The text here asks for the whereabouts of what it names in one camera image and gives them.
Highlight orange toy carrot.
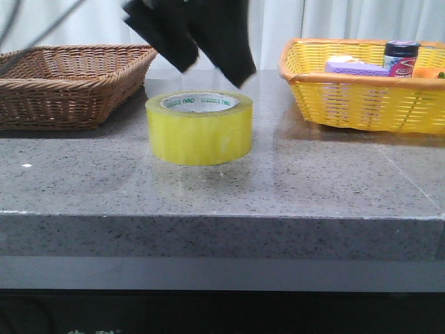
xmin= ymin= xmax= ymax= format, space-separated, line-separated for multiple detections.
xmin=412 ymin=67 xmax=444 ymax=79

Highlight brown wicker basket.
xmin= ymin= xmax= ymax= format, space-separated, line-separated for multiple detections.
xmin=1 ymin=45 xmax=157 ymax=131

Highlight black cables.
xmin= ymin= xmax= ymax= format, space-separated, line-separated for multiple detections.
xmin=0 ymin=0 xmax=84 ymax=53

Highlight yellow packing tape roll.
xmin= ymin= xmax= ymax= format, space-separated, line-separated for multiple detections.
xmin=145 ymin=90 xmax=253 ymax=166

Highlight purple foam block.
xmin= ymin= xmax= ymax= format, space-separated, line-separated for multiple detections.
xmin=325 ymin=61 xmax=389 ymax=77

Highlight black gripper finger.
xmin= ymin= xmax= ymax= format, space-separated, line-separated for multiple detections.
xmin=185 ymin=0 xmax=256 ymax=88
xmin=122 ymin=1 xmax=198 ymax=73

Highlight bread roll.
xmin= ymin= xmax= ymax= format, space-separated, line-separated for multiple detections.
xmin=327 ymin=55 xmax=364 ymax=64

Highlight white curtain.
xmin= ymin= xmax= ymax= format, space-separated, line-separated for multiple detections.
xmin=0 ymin=0 xmax=445 ymax=70

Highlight dark lidded gum jar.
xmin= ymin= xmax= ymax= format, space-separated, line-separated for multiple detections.
xmin=382 ymin=40 xmax=421 ymax=78

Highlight yellow woven basket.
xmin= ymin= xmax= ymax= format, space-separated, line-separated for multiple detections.
xmin=278 ymin=38 xmax=444 ymax=135

